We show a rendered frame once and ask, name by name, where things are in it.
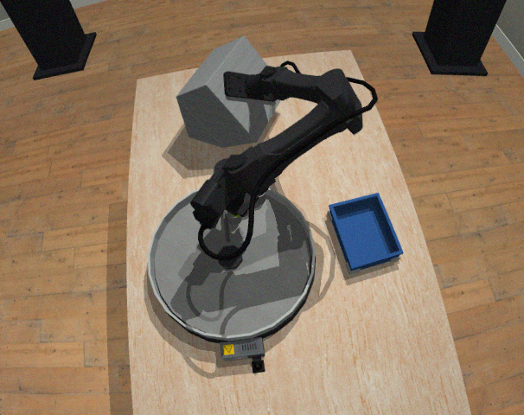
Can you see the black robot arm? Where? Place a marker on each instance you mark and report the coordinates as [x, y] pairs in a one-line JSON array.
[[242, 172]]

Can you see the grey round turntable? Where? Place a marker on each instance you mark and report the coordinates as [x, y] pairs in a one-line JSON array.
[[245, 294]]

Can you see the blue tray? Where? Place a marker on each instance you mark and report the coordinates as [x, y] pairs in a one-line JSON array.
[[368, 231]]

